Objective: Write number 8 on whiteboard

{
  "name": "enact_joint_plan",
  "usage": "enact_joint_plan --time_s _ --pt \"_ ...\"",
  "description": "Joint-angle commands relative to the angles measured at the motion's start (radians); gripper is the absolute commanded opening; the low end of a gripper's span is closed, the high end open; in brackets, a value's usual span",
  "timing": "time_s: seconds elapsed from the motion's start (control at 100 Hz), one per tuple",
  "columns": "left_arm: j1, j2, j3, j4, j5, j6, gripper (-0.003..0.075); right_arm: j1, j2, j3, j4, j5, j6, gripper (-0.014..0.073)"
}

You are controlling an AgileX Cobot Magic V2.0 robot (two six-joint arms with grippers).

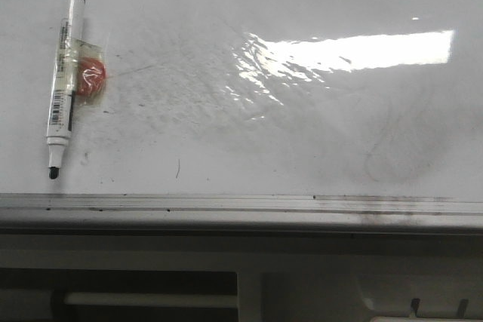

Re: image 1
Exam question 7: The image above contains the red disc taped to marker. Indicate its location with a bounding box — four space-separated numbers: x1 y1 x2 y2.
72 38 107 106

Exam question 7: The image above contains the white black whiteboard marker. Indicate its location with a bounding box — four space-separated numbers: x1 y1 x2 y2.
46 0 85 179

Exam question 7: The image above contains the white glossy whiteboard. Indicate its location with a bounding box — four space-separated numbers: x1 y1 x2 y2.
1 0 482 201

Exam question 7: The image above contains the white rod under table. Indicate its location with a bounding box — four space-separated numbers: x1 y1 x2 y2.
63 292 238 308

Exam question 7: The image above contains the aluminium whiteboard frame rail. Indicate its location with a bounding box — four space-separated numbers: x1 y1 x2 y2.
1 193 482 235

